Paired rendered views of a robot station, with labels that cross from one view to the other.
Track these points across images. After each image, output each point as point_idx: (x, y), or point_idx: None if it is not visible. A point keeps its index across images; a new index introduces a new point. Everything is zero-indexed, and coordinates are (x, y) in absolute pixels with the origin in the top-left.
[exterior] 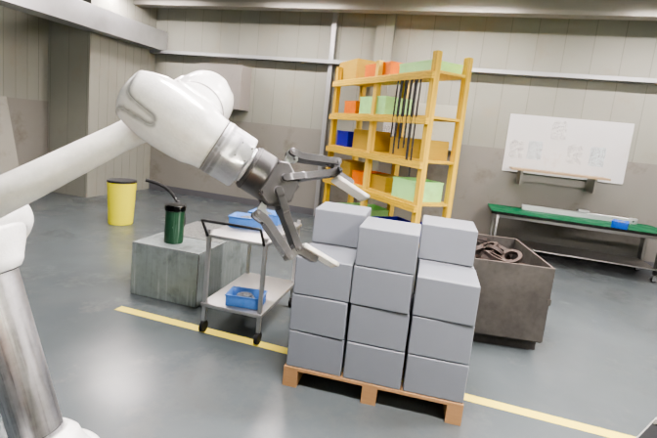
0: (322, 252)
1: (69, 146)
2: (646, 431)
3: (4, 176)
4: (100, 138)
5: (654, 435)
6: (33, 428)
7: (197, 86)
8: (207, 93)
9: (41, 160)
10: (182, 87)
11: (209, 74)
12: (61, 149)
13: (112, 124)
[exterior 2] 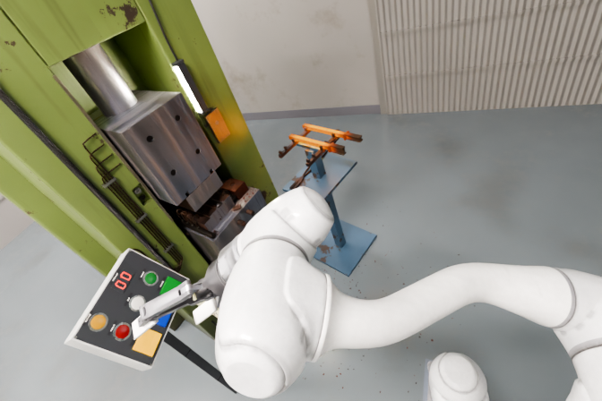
0: (202, 304)
1: (426, 282)
2: (81, 339)
3: (465, 265)
4: (399, 291)
5: (83, 334)
6: None
7: (258, 226)
8: (249, 234)
9: (442, 272)
10: (268, 205)
11: (242, 270)
12: (434, 280)
13: (395, 302)
